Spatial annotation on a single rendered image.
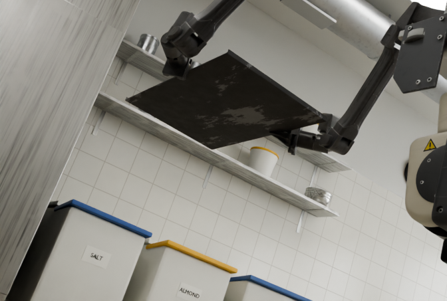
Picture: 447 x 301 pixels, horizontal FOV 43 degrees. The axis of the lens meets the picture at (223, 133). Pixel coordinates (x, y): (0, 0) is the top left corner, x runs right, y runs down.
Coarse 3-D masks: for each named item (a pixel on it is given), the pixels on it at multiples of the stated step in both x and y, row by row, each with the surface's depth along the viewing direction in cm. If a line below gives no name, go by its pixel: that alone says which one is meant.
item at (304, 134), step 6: (300, 132) 187; (306, 132) 187; (294, 138) 186; (300, 138) 186; (306, 138) 186; (312, 138) 186; (294, 144) 185; (300, 144) 186; (306, 144) 186; (312, 144) 185; (294, 150) 186
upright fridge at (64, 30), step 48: (0, 0) 300; (48, 0) 312; (96, 0) 331; (0, 48) 296; (48, 48) 308; (96, 48) 322; (0, 96) 292; (48, 96) 304; (96, 96) 318; (0, 144) 289; (48, 144) 301; (0, 192) 286; (48, 192) 297; (0, 240) 282; (0, 288) 279
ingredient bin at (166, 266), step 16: (144, 256) 371; (160, 256) 351; (176, 256) 354; (192, 256) 361; (208, 256) 362; (144, 272) 359; (160, 272) 347; (176, 272) 352; (192, 272) 357; (208, 272) 363; (224, 272) 369; (128, 288) 369; (144, 288) 348; (160, 288) 345; (176, 288) 351; (192, 288) 356; (208, 288) 361; (224, 288) 367
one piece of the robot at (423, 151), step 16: (416, 144) 99; (432, 144) 96; (416, 160) 97; (432, 160) 94; (416, 176) 95; (432, 176) 93; (416, 192) 94; (432, 192) 91; (416, 208) 93; (432, 224) 91
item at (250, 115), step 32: (224, 64) 159; (160, 96) 190; (192, 96) 183; (224, 96) 177; (256, 96) 171; (288, 96) 165; (192, 128) 206; (224, 128) 198; (256, 128) 191; (288, 128) 184
